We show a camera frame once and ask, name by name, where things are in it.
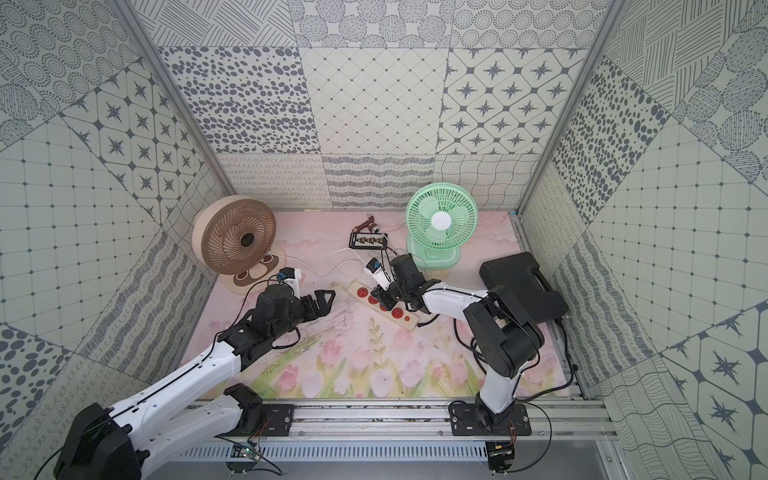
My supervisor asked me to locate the cream red power strip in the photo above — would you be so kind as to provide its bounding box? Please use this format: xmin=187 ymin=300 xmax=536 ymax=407
xmin=347 ymin=280 xmax=429 ymax=331

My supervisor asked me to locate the white pink fan cable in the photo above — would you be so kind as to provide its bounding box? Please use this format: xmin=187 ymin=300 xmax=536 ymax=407
xmin=281 ymin=248 xmax=373 ymax=283

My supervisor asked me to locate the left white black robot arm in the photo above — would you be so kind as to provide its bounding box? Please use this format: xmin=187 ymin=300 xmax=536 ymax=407
xmin=53 ymin=280 xmax=336 ymax=479

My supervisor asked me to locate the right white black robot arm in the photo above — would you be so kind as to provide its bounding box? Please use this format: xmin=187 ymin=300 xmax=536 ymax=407
xmin=365 ymin=254 xmax=545 ymax=436

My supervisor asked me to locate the green desk fan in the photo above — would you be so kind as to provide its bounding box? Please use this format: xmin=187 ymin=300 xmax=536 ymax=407
xmin=405 ymin=182 xmax=479 ymax=270

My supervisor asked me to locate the pink brown desk fan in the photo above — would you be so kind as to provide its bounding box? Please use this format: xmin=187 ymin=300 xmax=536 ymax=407
xmin=192 ymin=195 xmax=286 ymax=294

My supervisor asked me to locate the black charging board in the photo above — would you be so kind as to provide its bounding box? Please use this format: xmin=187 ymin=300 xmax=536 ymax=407
xmin=348 ymin=232 xmax=389 ymax=251

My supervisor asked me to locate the black plastic case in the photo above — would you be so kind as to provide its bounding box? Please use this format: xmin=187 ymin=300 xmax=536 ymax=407
xmin=479 ymin=252 xmax=569 ymax=323

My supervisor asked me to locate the left green circuit board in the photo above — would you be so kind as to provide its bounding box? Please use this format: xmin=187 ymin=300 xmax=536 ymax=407
xmin=225 ymin=442 xmax=259 ymax=474

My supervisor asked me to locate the right black controller box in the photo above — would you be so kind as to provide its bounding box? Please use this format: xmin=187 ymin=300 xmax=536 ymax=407
xmin=485 ymin=441 xmax=516 ymax=475

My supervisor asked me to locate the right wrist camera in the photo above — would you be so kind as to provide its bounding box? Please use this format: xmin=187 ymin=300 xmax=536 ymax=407
xmin=365 ymin=258 xmax=392 ymax=291

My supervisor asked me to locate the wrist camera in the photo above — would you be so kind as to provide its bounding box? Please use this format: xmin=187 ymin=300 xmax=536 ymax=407
xmin=278 ymin=267 xmax=302 ymax=297
xmin=365 ymin=258 xmax=392 ymax=291

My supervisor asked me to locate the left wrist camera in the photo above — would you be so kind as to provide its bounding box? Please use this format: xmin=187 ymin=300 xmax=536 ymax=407
xmin=278 ymin=267 xmax=302 ymax=297

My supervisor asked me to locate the aluminium mounting rail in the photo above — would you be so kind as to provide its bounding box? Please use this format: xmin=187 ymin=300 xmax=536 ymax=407
xmin=261 ymin=397 xmax=618 ymax=441

